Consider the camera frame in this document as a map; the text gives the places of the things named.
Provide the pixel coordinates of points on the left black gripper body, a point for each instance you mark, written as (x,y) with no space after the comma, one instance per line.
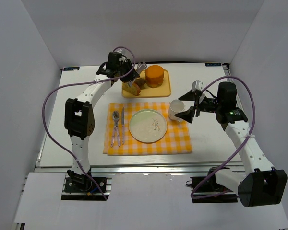
(129,71)

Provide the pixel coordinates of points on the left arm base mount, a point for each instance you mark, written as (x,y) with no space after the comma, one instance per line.
(73,192)

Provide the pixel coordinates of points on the metal serving tongs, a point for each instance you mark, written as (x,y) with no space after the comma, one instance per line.
(141,66)

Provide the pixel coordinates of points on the pink handled knife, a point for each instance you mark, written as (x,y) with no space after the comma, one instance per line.
(122,126)

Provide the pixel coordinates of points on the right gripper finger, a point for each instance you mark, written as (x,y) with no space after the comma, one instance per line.
(189,96)
(187,115)

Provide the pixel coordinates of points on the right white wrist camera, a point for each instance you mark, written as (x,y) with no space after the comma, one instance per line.
(197,86)

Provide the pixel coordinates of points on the tall orange round cake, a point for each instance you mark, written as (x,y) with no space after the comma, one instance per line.
(154,76)

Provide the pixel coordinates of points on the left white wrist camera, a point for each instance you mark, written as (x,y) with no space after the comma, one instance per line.
(121,51)

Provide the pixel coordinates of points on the pink handled fork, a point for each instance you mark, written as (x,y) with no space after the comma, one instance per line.
(113,135)

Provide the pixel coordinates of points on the pale green ceramic plate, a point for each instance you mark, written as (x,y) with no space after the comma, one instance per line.
(148,126)

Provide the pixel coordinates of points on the aluminium frame rail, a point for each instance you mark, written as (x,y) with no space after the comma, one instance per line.
(184,169)

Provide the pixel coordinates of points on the yellow checkered cloth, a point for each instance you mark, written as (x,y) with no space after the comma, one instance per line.
(176,140)

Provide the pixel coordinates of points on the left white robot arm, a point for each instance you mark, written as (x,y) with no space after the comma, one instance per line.
(79,116)

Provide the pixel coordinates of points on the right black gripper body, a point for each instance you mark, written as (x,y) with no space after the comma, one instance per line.
(197,105)

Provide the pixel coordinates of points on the white mug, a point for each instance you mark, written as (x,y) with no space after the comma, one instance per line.
(175,107)

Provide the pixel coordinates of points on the sliced bread loaf piece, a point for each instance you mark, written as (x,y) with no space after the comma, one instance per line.
(134,89)

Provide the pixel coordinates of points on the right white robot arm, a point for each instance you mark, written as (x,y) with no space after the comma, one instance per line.
(262,184)

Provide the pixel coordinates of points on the yellow serving tray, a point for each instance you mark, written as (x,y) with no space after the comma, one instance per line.
(147,92)

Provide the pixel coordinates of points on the brown chocolate croissant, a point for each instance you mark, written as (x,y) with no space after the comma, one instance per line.
(140,82)

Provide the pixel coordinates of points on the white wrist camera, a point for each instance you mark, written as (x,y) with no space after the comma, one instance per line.
(121,51)
(197,86)

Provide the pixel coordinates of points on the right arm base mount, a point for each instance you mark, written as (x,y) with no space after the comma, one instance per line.
(211,187)

